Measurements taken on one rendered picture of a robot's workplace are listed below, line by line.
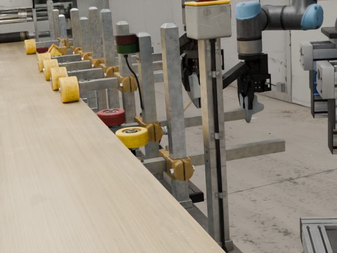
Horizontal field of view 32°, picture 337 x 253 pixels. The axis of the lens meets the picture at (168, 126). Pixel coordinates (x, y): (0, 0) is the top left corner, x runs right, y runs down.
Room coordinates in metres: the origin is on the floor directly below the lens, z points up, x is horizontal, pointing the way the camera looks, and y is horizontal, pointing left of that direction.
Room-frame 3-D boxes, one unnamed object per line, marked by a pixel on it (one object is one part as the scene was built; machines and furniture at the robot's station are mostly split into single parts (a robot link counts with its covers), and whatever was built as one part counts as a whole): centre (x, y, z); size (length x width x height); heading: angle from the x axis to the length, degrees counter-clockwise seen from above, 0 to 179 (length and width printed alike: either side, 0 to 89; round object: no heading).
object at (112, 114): (1.68, 0.16, 0.85); 0.08 x 0.08 x 0.11
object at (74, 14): (2.87, 0.41, 0.91); 0.04 x 0.04 x 0.48; 16
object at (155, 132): (1.69, 0.06, 0.85); 0.14 x 0.06 x 0.05; 16
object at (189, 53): (1.48, -0.09, 1.09); 0.09 x 0.08 x 0.12; 36
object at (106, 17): (2.15, 0.19, 0.93); 0.04 x 0.04 x 0.48; 16
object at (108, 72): (2.17, 0.20, 0.95); 0.14 x 0.06 x 0.05; 16
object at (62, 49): (2.88, 0.51, 0.95); 0.10 x 0.04 x 0.10; 106
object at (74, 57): (2.68, 0.29, 0.95); 0.50 x 0.04 x 0.04; 106
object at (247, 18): (1.80, -0.26, 1.13); 0.09 x 0.08 x 0.11; 144
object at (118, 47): (1.65, 0.10, 1.09); 0.06 x 0.06 x 0.02
